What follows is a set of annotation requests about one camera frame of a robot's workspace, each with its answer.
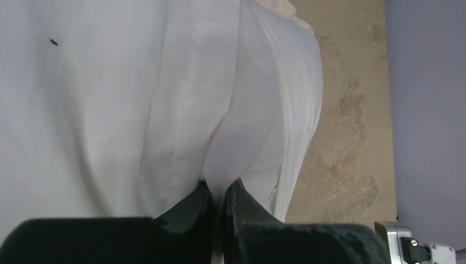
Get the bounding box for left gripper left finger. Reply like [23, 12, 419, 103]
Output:
[1, 181, 212, 263]

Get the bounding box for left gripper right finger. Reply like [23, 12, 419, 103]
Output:
[223, 179, 389, 264]

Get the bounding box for white pillow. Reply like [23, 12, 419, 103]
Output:
[202, 1, 323, 221]

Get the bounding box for grey cream ruffled pillowcase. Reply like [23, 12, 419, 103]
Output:
[1, 1, 241, 239]

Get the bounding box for aluminium frame rail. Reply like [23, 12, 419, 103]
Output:
[374, 221, 465, 264]

